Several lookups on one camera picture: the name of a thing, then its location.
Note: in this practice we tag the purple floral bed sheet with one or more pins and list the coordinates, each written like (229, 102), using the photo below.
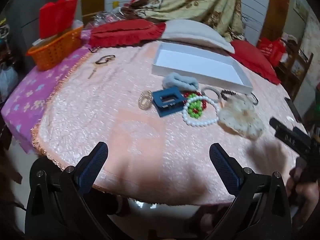
(32, 92)

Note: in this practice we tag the silver bangle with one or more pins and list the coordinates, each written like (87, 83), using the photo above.
(208, 88)

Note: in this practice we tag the clear plastic wrap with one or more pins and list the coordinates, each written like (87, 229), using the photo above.
(105, 20)

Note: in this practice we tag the orange plastic basket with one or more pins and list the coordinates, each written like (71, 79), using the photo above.
(55, 52)

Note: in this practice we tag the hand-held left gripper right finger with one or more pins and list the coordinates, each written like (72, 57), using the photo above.
(225, 170)

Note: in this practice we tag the red frilled pillow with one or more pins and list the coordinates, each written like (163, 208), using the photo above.
(255, 57)
(125, 32)

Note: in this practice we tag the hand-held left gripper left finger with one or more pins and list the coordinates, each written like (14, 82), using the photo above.
(92, 170)

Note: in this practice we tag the cream fluffy scrunchie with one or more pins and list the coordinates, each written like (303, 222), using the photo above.
(240, 117)

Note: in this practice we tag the wooden chair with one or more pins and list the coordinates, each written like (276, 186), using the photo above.
(303, 62)

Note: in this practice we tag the white plastic bag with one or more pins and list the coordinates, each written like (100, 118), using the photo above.
(7, 82)

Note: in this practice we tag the red plastic bag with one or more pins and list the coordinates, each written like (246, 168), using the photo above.
(271, 50)

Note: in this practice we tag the person's right hand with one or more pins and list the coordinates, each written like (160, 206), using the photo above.
(307, 200)

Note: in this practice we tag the wall poster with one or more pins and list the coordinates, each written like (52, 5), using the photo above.
(301, 8)

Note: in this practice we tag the blue-grey fluffy scrunchie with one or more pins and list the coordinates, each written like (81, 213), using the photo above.
(180, 81)

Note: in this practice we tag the white shallow cardboard box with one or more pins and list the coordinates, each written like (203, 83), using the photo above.
(200, 65)

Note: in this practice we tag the floral beige blanket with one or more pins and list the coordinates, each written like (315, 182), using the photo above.
(200, 2)

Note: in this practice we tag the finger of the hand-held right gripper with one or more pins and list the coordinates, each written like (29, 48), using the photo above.
(287, 137)
(293, 110)

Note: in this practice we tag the blue square hair clip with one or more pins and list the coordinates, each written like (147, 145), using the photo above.
(157, 100)

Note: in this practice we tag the white pillow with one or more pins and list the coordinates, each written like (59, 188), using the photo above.
(195, 32)

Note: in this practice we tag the floral cloth cover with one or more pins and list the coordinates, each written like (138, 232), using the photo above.
(313, 35)

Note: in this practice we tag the pink plush blanket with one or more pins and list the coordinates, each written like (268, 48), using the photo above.
(112, 130)

